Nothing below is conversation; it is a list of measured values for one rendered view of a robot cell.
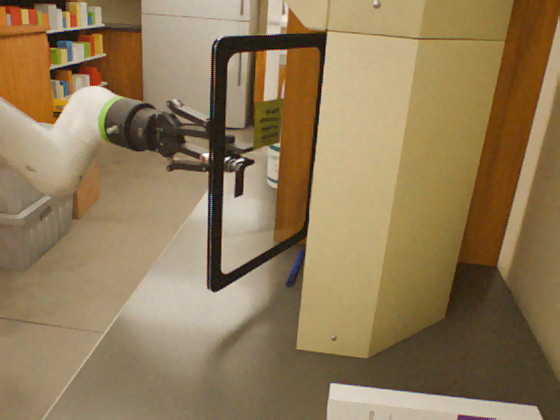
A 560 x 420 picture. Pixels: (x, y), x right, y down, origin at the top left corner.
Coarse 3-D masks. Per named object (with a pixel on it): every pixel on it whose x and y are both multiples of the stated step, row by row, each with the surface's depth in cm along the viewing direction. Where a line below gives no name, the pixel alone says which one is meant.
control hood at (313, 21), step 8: (288, 0) 63; (296, 0) 63; (304, 0) 62; (312, 0) 62; (320, 0) 62; (328, 0) 62; (296, 8) 63; (304, 8) 63; (312, 8) 63; (320, 8) 63; (328, 8) 63; (296, 16) 64; (304, 16) 63; (312, 16) 63; (320, 16) 63; (328, 16) 63; (304, 24) 64; (312, 24) 63; (320, 24) 63
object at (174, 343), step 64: (192, 256) 107; (128, 320) 85; (192, 320) 86; (256, 320) 88; (448, 320) 92; (512, 320) 93; (128, 384) 71; (192, 384) 72; (256, 384) 73; (320, 384) 74; (384, 384) 75; (448, 384) 76; (512, 384) 77
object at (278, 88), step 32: (320, 32) 90; (256, 64) 78; (288, 64) 85; (256, 96) 80; (288, 96) 87; (256, 128) 82; (288, 128) 90; (224, 160) 78; (256, 160) 85; (288, 160) 93; (224, 192) 80; (256, 192) 87; (288, 192) 96; (224, 224) 82; (256, 224) 90; (288, 224) 99; (224, 256) 85; (256, 256) 93
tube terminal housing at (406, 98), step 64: (384, 0) 61; (448, 0) 63; (512, 0) 72; (384, 64) 64; (448, 64) 68; (320, 128) 68; (384, 128) 67; (448, 128) 73; (320, 192) 71; (384, 192) 70; (448, 192) 78; (320, 256) 75; (384, 256) 74; (448, 256) 85; (320, 320) 79; (384, 320) 80
